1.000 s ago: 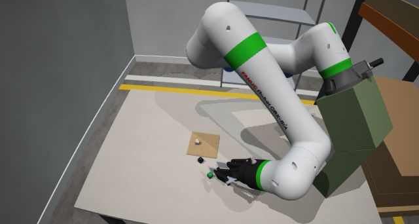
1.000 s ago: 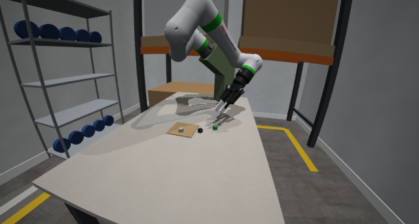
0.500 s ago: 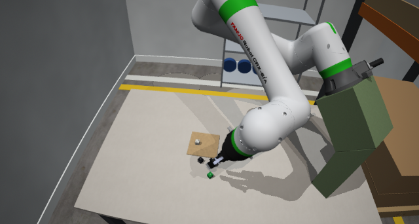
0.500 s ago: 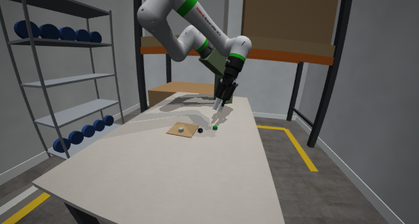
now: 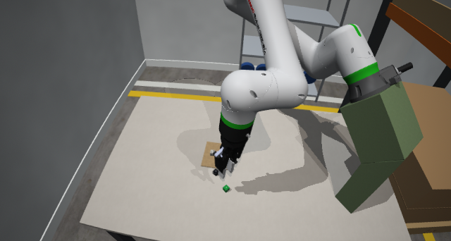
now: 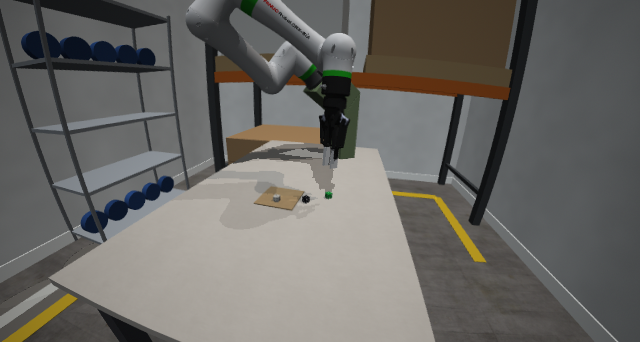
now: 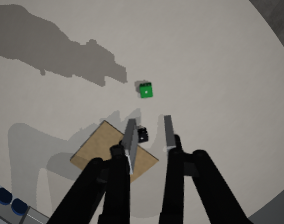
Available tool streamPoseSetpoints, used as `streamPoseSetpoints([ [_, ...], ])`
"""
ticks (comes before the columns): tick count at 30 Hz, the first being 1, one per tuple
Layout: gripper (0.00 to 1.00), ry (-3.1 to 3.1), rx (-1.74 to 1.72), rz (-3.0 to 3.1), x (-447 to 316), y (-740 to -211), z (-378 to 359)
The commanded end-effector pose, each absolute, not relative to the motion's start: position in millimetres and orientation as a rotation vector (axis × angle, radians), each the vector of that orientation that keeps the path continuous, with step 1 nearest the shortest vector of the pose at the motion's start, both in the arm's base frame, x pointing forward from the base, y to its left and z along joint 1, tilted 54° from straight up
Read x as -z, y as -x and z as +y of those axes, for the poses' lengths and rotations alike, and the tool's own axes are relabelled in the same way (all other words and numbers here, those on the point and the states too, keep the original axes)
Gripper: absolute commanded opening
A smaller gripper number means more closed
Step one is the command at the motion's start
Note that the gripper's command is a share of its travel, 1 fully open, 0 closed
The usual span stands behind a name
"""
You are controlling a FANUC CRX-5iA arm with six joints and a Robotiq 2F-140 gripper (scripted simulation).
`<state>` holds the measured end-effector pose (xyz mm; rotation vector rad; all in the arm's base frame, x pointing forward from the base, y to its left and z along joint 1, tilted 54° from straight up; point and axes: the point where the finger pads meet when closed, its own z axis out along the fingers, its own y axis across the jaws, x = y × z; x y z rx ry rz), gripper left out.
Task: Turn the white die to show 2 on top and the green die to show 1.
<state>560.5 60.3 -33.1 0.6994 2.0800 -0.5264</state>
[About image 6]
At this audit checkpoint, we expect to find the tan square mat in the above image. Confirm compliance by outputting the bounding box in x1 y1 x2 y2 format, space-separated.
254 186 304 211

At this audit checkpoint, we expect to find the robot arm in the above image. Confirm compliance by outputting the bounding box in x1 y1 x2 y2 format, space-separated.
185 0 356 98

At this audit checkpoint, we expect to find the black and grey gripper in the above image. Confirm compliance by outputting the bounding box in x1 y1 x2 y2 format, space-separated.
319 96 350 169

